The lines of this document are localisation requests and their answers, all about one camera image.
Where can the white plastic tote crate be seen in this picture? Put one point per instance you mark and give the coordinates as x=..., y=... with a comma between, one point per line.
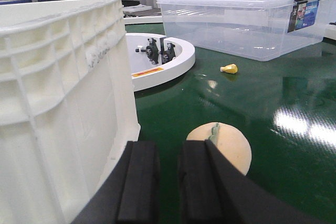
x=67, y=106

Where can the black bearing bracket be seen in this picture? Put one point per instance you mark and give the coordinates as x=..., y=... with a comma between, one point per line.
x=168, y=54
x=151, y=51

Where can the clear plastic storage box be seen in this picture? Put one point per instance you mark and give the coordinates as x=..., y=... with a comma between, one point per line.
x=255, y=29

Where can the small yellow bottle toy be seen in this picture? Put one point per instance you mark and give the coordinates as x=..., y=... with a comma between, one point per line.
x=231, y=68

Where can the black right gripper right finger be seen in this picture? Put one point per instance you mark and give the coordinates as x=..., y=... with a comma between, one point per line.
x=212, y=190

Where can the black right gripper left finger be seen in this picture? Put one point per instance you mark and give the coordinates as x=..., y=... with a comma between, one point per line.
x=130, y=194

